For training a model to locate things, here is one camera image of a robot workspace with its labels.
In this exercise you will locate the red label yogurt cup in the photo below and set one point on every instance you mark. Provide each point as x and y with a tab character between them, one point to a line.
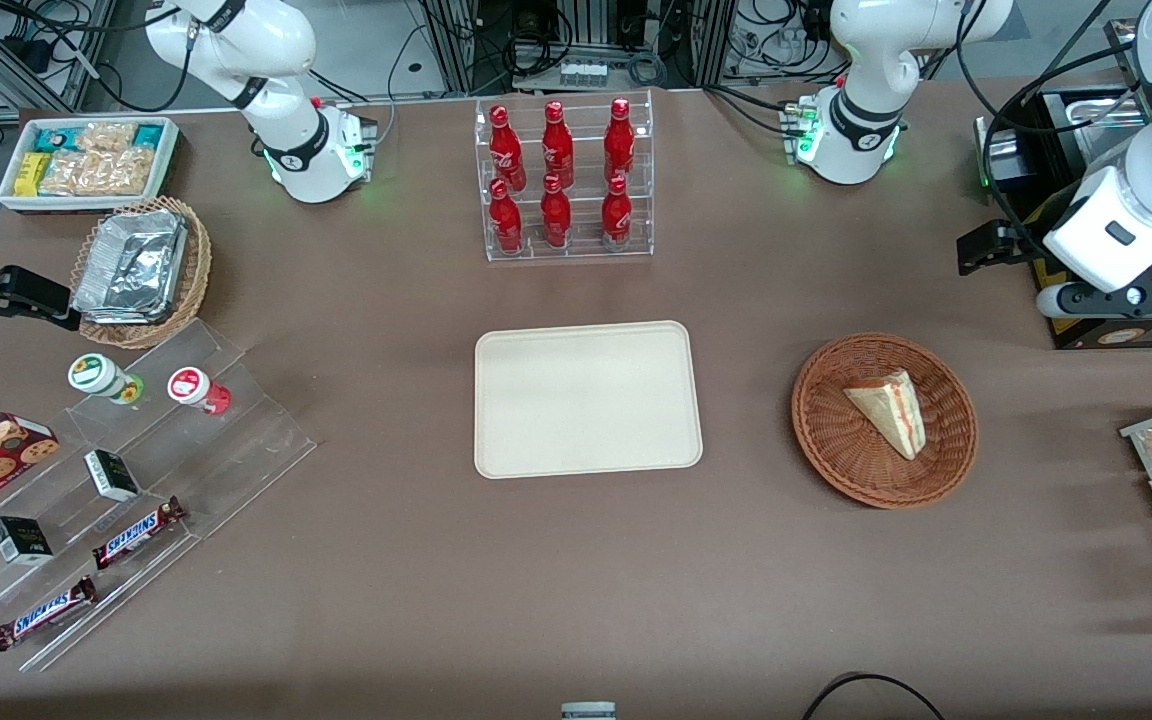
191	387

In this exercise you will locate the black food warmer appliance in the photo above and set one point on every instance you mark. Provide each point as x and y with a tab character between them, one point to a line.
1066	120

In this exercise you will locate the tan wicker basket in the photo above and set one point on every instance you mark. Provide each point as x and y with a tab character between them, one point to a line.
198	270

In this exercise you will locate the steel warmer pan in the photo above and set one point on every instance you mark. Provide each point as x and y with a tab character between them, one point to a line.
1096	108

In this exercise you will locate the triangular sandwich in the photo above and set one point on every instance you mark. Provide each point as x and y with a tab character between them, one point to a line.
891	410

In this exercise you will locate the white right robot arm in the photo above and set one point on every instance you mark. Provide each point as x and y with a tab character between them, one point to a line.
276	60

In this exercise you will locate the small grey device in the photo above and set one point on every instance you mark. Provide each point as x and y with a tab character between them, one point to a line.
588	711

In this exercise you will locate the yellow snack packet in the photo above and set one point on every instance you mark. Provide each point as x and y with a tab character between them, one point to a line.
31	175

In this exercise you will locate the stacked aluminium foil containers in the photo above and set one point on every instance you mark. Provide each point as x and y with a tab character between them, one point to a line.
131	265

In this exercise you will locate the small black carton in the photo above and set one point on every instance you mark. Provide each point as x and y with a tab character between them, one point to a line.
111	475
21	540

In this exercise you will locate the teal snack packet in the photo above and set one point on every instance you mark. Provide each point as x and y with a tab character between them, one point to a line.
148	136
56	138

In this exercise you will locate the green label yogurt cup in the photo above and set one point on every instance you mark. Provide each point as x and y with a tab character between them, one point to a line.
96	375

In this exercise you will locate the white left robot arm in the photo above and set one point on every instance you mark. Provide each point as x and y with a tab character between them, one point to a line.
866	60

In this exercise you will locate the clear acrylic bottle rack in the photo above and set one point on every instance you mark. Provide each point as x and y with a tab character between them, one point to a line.
586	250

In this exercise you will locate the white rectangular snack bin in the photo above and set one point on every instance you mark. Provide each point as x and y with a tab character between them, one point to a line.
11	200

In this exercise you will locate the red cola bottle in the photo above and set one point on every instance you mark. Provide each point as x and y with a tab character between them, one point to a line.
616	215
555	215
557	145
619	140
504	145
506	220

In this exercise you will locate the brown round wicker basket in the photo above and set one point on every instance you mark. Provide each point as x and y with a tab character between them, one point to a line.
841	450

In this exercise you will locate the white power strip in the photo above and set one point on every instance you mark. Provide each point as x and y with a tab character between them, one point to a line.
584	73

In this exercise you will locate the clear acrylic stepped display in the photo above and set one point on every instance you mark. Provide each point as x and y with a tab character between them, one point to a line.
236	440

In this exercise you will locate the clear rice cracker bag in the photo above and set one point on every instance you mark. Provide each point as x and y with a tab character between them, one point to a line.
106	136
124	172
66	175

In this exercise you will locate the beige rectangular serving tray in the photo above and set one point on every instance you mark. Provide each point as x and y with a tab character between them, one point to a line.
586	400

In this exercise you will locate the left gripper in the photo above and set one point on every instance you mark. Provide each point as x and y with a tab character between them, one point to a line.
1024	244

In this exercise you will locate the aluminium frame rack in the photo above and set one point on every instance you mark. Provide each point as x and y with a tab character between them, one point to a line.
456	50

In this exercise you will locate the brown Snickers bar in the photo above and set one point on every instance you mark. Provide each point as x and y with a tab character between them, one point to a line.
136	533
44	613

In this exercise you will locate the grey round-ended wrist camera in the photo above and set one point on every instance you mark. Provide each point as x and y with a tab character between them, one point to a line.
1126	298

